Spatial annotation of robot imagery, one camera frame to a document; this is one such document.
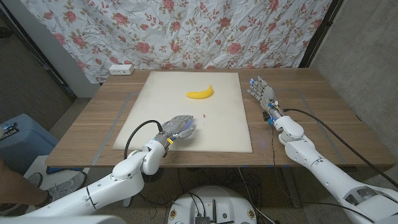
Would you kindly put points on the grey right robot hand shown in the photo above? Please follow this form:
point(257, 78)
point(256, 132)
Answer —
point(265, 93)

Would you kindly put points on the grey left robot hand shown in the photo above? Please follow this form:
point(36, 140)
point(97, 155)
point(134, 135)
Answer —
point(175, 126)

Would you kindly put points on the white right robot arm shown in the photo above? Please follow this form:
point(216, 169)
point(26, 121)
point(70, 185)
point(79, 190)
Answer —
point(323, 168)

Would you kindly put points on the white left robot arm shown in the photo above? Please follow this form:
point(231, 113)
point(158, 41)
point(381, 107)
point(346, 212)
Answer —
point(124, 174)

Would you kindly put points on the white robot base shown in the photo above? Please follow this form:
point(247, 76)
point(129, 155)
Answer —
point(227, 199)

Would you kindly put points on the yellow toy banana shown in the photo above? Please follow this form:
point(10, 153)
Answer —
point(199, 95)

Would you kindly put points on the white power strip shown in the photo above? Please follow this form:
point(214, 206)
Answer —
point(121, 69)

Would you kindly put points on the black backdrop stand pole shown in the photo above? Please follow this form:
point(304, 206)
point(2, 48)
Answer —
point(320, 31)

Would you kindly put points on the wooden table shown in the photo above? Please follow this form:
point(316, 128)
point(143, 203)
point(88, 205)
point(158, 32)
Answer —
point(90, 124)

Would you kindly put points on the white table leg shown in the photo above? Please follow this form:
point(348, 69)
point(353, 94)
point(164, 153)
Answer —
point(126, 203)

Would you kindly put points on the floral backdrop cloth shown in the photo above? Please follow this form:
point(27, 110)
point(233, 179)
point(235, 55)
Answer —
point(186, 31)

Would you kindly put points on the grey table leg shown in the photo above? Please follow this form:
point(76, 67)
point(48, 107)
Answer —
point(292, 193)

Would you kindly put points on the white floor board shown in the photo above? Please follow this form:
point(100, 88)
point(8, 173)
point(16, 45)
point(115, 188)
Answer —
point(40, 165)

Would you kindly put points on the white robot torso edge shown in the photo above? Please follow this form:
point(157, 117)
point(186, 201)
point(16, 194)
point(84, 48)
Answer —
point(62, 220)

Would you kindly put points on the blue storage bin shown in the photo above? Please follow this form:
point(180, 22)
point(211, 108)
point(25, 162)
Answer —
point(28, 140)

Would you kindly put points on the person's bare leg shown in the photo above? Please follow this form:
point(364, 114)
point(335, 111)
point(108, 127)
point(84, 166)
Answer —
point(18, 186)

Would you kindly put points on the black wall strip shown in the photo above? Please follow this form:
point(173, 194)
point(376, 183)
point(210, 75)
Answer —
point(37, 56)

